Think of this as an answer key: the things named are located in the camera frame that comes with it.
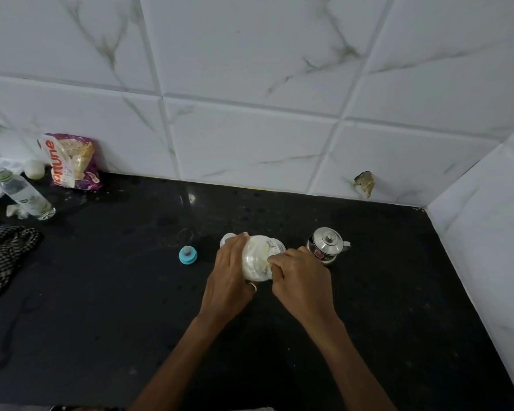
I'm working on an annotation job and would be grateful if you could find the person's right forearm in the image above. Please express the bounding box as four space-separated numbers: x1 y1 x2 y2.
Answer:
312 317 397 411

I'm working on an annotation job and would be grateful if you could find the white round lump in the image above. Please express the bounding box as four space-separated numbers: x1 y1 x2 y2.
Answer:
23 159 46 180

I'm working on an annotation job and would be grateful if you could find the clear baby feeding bottle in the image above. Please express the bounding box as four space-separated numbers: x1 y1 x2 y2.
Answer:
220 233 288 283

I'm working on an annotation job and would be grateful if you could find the clear plastic bottle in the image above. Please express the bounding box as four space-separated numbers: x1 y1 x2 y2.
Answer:
0 167 57 221

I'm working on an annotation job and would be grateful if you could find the purple printed food packet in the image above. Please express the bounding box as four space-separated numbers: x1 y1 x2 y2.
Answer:
37 133 103 192

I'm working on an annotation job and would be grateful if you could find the person's left forearm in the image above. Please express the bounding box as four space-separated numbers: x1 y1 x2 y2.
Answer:
128 313 224 411

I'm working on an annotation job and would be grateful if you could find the person's right hand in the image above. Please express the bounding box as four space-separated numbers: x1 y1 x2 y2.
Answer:
267 246 342 339

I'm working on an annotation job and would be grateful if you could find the black checked cloth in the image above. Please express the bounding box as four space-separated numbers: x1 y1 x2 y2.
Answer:
0 225 44 300

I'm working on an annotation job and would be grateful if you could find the person's left hand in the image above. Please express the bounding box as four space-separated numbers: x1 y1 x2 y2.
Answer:
198 233 258 324

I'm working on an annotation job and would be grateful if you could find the small steel pot with lid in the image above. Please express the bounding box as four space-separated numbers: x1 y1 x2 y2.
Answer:
307 227 351 266

